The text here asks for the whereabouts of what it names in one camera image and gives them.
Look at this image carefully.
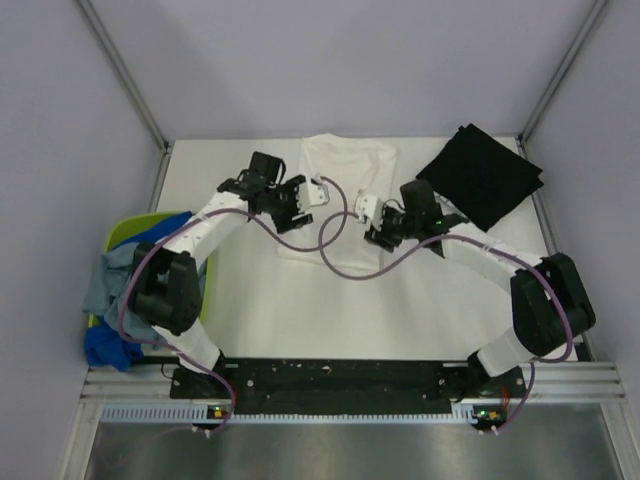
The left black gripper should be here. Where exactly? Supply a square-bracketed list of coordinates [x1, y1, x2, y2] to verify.
[264, 175, 312, 233]

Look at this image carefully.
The white floral t shirt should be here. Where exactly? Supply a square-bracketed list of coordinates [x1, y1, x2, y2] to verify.
[285, 134, 398, 273]

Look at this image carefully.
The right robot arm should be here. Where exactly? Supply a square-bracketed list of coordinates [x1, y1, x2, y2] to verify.
[355, 180, 596, 396]

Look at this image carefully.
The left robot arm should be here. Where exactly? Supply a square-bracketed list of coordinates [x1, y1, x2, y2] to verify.
[121, 152, 329, 397]

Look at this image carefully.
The folded black t shirt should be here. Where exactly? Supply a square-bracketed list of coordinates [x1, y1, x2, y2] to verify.
[416, 124, 543, 232]

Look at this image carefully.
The green plastic basket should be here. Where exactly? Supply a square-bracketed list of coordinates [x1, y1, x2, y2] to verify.
[82, 211, 192, 337]

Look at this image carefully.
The grey blue t shirt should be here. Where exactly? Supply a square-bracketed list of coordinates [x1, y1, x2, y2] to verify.
[83, 242, 219, 356]

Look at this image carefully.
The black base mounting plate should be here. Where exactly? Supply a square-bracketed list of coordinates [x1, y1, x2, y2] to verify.
[169, 357, 525, 416]

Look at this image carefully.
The royal blue t shirt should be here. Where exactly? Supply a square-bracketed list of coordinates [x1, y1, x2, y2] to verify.
[82, 210, 194, 372]

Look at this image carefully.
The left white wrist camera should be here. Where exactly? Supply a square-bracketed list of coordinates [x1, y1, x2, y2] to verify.
[297, 177, 330, 211]

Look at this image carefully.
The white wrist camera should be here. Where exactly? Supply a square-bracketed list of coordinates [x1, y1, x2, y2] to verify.
[297, 177, 330, 211]
[354, 190, 384, 228]

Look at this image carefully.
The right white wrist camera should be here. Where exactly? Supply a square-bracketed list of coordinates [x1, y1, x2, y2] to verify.
[354, 190, 384, 228]

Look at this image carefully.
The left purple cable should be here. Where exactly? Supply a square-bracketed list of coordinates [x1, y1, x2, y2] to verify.
[117, 173, 350, 396]

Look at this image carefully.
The purple cable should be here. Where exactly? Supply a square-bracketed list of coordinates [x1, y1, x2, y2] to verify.
[117, 173, 350, 396]
[318, 210, 575, 416]

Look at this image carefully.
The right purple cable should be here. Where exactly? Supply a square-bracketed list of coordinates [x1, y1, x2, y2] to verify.
[318, 210, 575, 416]

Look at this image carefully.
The right aluminium frame post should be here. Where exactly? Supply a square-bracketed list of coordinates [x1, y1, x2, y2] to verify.
[517, 0, 612, 150]

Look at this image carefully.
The aluminium frame post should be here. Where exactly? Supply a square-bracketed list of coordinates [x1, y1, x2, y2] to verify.
[517, 0, 612, 150]
[74, 0, 170, 152]

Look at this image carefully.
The left aluminium frame post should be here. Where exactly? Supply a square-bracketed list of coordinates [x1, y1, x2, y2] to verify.
[74, 0, 170, 152]

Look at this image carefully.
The slotted cable duct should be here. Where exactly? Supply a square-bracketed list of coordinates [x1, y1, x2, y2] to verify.
[101, 404, 504, 426]

